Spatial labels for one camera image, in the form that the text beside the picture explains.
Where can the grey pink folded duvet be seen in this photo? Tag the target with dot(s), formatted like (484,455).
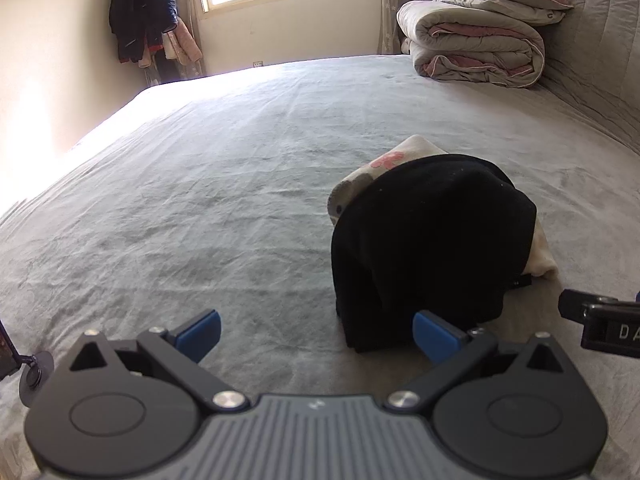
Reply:
(475,45)

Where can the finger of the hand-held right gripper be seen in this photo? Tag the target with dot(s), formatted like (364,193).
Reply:
(605,325)

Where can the dark flat device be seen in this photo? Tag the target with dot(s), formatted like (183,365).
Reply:
(7,355)

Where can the dark hanging jacket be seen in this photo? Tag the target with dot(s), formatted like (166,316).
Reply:
(140,5)

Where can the grey quilted headboard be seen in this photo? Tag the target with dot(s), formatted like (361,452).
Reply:
(600,60)

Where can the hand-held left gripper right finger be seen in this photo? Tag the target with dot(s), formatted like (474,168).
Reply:
(435,332)

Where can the beige black-sleeved bear sweatshirt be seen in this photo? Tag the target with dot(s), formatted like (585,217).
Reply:
(430,230)

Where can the grey bed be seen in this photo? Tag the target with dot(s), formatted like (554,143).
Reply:
(200,185)

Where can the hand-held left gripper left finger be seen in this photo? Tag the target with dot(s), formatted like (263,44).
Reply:
(202,332)

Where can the dark round suction mount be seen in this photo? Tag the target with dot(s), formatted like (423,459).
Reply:
(35,380)

